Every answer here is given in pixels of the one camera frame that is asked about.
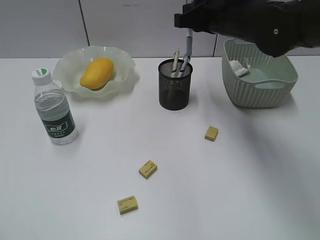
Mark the yellow eraser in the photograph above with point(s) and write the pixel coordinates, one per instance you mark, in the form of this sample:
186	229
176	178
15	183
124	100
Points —
148	169
211	133
127	204

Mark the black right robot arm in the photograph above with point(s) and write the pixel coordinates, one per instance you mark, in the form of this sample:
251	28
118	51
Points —
275	27

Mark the clear bottle green label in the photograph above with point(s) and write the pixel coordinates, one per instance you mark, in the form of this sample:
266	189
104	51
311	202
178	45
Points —
53	108

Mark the grey grip black-clip pen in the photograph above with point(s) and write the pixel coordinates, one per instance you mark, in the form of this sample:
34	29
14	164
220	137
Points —
183	67

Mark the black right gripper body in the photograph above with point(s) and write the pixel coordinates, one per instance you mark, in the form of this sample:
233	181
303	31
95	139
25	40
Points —
199	15

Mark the beige grip white pen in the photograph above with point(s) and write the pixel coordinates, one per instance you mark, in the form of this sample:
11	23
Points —
175	58

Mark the blue grip clear pen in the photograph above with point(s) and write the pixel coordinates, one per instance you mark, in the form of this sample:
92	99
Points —
189	44

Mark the frosted green glass plate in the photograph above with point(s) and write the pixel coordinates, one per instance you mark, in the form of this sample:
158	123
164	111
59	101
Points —
71	67

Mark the yellow mango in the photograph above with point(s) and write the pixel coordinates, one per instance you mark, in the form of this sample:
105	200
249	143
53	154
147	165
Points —
97	74

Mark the pale green woven basket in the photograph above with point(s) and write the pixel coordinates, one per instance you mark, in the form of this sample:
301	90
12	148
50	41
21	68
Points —
268	83

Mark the black mesh pen holder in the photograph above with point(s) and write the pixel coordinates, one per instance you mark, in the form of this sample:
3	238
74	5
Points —
173	92

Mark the yellow eraser front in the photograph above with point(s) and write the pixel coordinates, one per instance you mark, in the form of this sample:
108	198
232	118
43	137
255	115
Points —
127	204

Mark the waste paper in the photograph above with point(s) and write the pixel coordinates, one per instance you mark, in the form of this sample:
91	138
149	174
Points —
238	69

